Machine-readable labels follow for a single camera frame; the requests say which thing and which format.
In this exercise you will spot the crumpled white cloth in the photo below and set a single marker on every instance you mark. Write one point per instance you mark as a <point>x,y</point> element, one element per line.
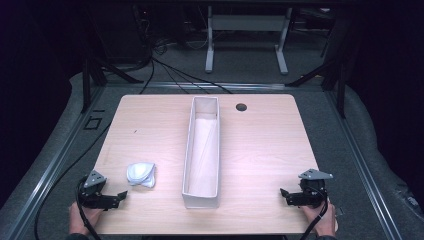
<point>141,174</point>

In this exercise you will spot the black metal stand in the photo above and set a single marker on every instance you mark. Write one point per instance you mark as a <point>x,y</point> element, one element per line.
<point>335,76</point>
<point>96,73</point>

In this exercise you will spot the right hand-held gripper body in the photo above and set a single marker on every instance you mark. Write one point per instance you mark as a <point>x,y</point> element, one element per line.
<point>310,191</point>

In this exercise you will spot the white metal stand frame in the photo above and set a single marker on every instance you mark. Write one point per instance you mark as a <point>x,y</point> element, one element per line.
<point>246,23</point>

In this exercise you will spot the long white fabric box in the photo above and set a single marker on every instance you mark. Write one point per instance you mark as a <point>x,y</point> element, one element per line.
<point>202,156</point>

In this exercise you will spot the person's left hand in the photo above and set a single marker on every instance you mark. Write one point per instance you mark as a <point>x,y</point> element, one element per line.
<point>81,218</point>

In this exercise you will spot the metal floor rail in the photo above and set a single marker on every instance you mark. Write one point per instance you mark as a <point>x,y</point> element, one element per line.
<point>50,170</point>
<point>363,166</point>

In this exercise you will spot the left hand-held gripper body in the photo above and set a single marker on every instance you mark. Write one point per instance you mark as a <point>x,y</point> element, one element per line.
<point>94,190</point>

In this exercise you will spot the person's right hand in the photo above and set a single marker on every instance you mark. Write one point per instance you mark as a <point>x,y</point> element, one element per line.
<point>322,220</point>

